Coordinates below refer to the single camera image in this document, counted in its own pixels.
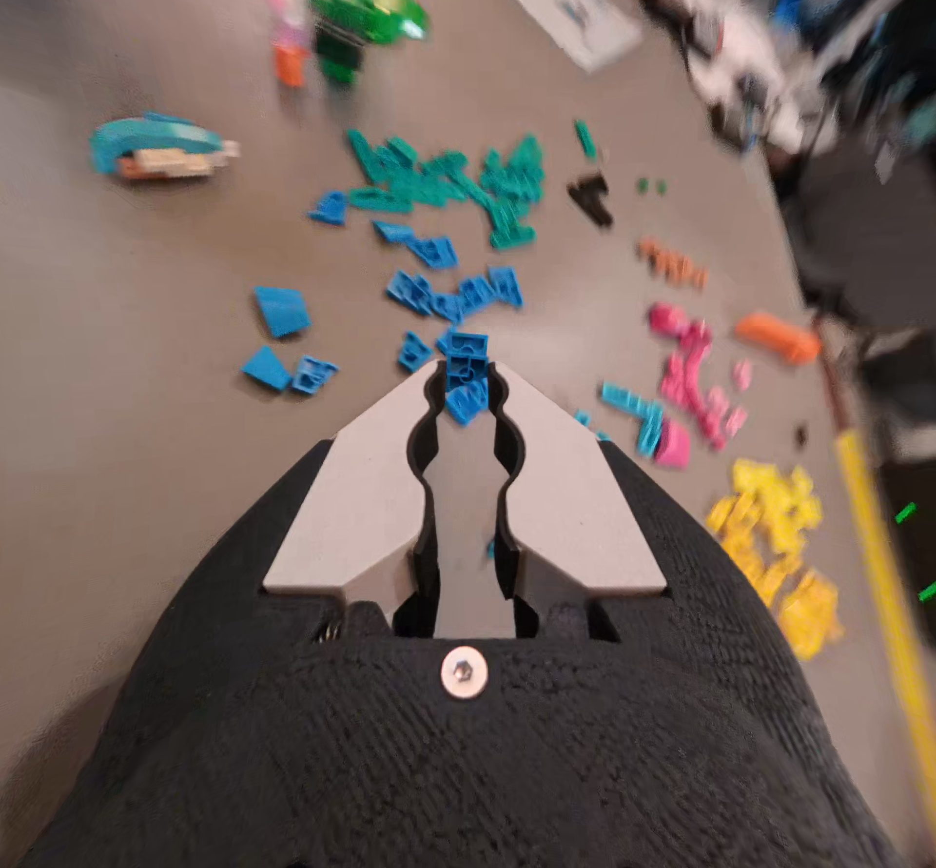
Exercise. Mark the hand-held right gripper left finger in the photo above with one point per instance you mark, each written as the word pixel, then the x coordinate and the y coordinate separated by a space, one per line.
pixel 358 509

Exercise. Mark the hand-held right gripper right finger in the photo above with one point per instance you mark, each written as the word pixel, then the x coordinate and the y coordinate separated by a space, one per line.
pixel 578 509

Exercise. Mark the blue angled lego brick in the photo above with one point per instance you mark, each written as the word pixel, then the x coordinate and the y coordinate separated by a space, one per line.
pixel 464 370

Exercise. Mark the pile of blue lego pieces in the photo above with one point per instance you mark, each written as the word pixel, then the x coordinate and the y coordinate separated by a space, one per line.
pixel 435 252

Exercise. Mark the turquoise angled lego plate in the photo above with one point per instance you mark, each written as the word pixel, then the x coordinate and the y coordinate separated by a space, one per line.
pixel 643 414

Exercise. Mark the pile of pink lego pieces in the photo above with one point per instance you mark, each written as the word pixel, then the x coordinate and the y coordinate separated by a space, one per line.
pixel 687 370

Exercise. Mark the pile of yellow lego pieces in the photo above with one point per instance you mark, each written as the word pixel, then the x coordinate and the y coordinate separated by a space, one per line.
pixel 775 517

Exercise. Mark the long orange lego piece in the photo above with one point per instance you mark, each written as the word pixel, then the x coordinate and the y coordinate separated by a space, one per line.
pixel 779 338

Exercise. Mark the row of small orange lego pieces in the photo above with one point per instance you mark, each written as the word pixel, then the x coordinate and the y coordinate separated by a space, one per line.
pixel 673 262

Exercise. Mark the black lego pieces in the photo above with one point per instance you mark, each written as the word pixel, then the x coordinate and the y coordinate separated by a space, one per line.
pixel 591 195

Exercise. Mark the pile of teal lego pieces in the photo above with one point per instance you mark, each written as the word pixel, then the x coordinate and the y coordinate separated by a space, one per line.
pixel 439 184

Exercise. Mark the single teal lego bar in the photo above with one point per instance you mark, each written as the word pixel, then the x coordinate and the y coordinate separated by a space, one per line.
pixel 584 139

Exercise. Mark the teal and tan lego assembly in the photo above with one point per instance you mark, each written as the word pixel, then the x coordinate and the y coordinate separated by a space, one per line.
pixel 157 147

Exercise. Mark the yellow tape strip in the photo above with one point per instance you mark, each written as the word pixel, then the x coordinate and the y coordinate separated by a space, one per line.
pixel 877 575

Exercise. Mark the black case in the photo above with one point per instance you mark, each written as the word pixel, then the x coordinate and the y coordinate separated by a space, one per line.
pixel 855 224

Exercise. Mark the white sheet with black gadgets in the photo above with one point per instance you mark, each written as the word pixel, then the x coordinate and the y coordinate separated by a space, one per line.
pixel 731 71

